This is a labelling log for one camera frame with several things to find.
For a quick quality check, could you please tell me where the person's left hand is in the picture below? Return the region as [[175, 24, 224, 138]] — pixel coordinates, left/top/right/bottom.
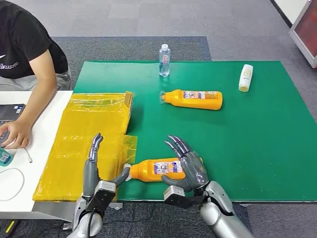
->
[[0, 119, 32, 150]]

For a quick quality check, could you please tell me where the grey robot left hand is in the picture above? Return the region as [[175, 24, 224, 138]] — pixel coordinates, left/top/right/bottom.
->
[[82, 132, 131, 199]]

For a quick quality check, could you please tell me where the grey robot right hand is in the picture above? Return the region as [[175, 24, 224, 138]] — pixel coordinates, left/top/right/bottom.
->
[[161, 135, 209, 193]]

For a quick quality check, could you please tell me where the orange detergent bottle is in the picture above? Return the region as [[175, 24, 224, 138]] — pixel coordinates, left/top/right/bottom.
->
[[123, 157, 204, 183], [159, 89, 223, 112]]

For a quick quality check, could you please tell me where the clear plastic water bottle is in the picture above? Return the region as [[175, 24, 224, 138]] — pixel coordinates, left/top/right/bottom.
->
[[159, 43, 171, 78]]

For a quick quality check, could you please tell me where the small white lotion bottle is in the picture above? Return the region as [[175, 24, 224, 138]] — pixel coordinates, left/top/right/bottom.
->
[[238, 63, 254, 93]]

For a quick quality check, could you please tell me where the dark laptop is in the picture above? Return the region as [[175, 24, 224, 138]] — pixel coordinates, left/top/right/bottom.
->
[[0, 104, 26, 147]]

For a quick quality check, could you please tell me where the teal card device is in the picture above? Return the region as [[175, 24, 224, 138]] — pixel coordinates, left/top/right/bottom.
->
[[0, 147, 14, 168]]

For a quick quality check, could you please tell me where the white desk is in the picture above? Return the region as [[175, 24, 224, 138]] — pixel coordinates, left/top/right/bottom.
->
[[0, 90, 74, 220]]

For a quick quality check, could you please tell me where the yellow plastic sheet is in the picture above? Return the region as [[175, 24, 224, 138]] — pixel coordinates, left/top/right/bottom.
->
[[32, 91, 138, 202]]

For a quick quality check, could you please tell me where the brown cardboard strip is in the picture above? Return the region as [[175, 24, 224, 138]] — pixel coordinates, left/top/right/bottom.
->
[[124, 91, 134, 110]]

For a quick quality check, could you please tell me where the person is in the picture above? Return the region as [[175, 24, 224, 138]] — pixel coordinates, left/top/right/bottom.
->
[[0, 0, 72, 150]]

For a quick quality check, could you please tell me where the white framed display stand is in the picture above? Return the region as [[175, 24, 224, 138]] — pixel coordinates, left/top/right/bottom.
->
[[288, 0, 317, 69]]

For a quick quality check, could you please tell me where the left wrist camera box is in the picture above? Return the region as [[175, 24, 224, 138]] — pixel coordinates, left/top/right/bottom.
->
[[85, 179, 117, 218]]

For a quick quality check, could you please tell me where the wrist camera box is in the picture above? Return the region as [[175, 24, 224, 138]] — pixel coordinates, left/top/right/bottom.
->
[[85, 179, 117, 218], [163, 185, 206, 210]]

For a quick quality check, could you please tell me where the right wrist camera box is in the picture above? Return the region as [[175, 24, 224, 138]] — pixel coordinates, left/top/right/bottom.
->
[[163, 185, 206, 210]]

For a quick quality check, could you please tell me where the white cable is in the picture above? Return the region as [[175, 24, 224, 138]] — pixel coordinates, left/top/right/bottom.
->
[[0, 147, 33, 202]]

